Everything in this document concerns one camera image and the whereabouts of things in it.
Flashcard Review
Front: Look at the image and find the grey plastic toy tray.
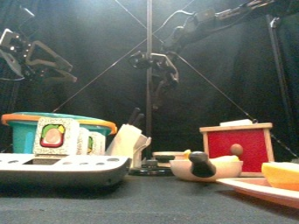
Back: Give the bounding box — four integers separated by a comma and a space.
0, 152, 133, 187

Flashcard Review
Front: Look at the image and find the large white sushi piece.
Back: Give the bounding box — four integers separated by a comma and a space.
31, 116, 79, 157

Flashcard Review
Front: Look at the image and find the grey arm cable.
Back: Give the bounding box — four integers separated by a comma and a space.
152, 10, 196, 35

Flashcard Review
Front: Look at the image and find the black side frame pole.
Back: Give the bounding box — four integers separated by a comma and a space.
265, 13, 296, 141

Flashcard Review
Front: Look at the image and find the light wooden bowl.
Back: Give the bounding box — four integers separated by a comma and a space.
168, 158, 244, 183

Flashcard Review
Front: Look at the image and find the small white sushi piece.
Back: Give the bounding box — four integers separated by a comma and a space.
77, 127, 107, 157

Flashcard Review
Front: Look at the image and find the teal pot with orange rim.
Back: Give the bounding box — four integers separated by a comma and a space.
0, 111, 117, 155

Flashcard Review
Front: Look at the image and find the white toy knife block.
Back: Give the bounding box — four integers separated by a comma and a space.
105, 123, 153, 169

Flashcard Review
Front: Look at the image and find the vertical metal frame pole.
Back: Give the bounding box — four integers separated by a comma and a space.
144, 0, 154, 161

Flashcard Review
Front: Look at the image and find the red wooden drawer box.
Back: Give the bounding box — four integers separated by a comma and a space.
198, 122, 276, 178

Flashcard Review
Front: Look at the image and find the yellow toy food piece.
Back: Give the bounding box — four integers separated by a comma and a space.
209, 154, 240, 164

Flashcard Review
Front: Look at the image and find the black-handled toy utensil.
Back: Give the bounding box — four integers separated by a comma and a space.
188, 150, 217, 179

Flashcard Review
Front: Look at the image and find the black toy knife handle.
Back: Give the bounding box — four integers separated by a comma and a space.
126, 107, 141, 126
133, 113, 145, 129

